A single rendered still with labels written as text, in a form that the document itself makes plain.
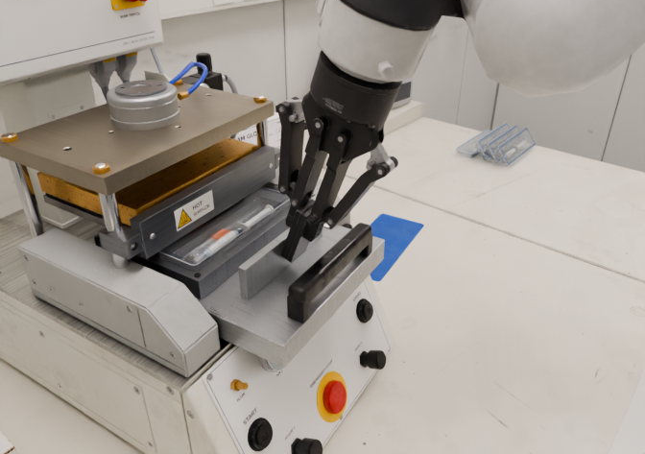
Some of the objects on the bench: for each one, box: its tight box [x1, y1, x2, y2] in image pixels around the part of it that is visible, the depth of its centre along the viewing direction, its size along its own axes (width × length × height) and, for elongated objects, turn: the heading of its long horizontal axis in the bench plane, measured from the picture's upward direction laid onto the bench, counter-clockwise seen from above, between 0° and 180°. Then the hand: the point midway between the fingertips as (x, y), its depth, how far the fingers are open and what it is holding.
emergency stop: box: [323, 380, 346, 414], centre depth 68 cm, size 2×4×4 cm, turn 148°
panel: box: [201, 280, 392, 454], centre depth 66 cm, size 2×30×19 cm, turn 148°
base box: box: [0, 275, 395, 454], centre depth 79 cm, size 54×38×17 cm
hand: (300, 231), depth 59 cm, fingers closed, pressing on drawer
